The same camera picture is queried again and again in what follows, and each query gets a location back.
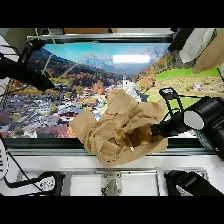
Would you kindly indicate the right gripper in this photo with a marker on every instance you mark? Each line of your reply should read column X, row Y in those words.
column 170, row 127

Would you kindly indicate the beige garment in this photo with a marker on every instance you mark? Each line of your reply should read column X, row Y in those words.
column 123, row 130

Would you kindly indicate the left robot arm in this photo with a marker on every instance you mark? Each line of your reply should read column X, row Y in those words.
column 23, row 73

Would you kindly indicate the brown garment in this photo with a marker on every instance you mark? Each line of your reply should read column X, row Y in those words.
column 210, row 56

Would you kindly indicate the white garment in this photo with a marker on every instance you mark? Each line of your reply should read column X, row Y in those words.
column 196, row 45

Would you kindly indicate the black garment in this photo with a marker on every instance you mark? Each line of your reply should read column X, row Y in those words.
column 180, row 40

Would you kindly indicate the silver frame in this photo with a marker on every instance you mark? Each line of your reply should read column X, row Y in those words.
column 133, row 151

